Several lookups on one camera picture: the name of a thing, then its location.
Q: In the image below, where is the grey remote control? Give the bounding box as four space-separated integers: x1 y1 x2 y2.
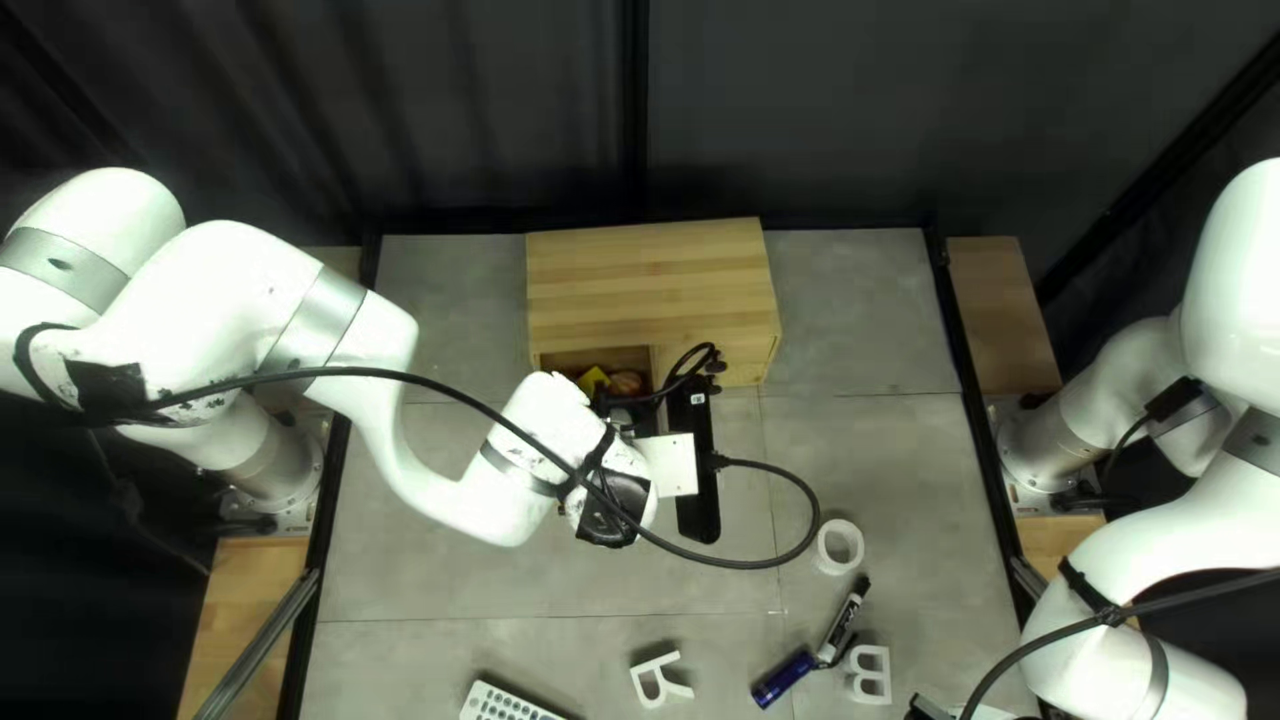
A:
458 679 567 720

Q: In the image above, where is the wooden chest of drawers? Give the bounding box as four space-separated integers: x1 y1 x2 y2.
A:
525 217 784 409

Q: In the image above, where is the black cable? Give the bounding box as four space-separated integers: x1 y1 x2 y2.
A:
640 342 723 406
957 570 1280 720
120 364 824 572

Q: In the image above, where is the roll of white tape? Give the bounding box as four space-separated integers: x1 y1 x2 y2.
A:
814 517 867 579

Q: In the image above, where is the black frame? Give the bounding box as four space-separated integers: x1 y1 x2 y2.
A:
185 0 1280 720

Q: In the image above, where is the blue flashlight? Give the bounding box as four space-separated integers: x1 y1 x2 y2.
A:
750 646 824 710

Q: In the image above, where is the black and white marker pen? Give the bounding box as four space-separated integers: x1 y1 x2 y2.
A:
814 575 873 669

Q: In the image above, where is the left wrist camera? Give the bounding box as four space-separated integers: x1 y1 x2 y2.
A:
667 385 724 546

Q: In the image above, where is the white letter B block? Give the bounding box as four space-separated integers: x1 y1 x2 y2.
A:
839 645 894 707

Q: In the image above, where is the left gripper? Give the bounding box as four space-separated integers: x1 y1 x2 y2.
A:
603 396 700 500

